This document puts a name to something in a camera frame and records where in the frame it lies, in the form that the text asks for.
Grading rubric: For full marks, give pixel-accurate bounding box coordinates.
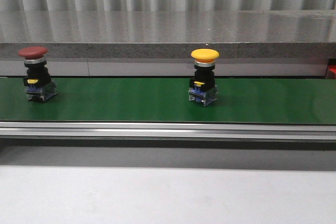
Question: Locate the grey granite counter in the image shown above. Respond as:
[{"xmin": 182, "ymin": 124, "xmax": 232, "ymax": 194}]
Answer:
[{"xmin": 1, "ymin": 10, "xmax": 335, "ymax": 77}]

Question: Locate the red plastic tray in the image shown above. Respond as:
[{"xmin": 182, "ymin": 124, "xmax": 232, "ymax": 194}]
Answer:
[{"xmin": 326, "ymin": 59, "xmax": 336, "ymax": 79}]

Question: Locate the green conveyor belt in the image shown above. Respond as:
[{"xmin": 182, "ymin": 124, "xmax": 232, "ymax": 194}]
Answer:
[{"xmin": 1, "ymin": 78, "xmax": 335, "ymax": 124}]

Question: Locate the aluminium conveyor frame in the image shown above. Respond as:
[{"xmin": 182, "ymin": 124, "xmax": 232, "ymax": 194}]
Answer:
[{"xmin": 1, "ymin": 121, "xmax": 335, "ymax": 141}]

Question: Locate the red push button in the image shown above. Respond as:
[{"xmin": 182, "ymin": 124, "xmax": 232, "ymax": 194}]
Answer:
[{"xmin": 18, "ymin": 46, "xmax": 57, "ymax": 102}]

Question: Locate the yellow push button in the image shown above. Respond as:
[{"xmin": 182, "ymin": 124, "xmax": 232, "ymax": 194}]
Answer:
[{"xmin": 188, "ymin": 48, "xmax": 219, "ymax": 106}]

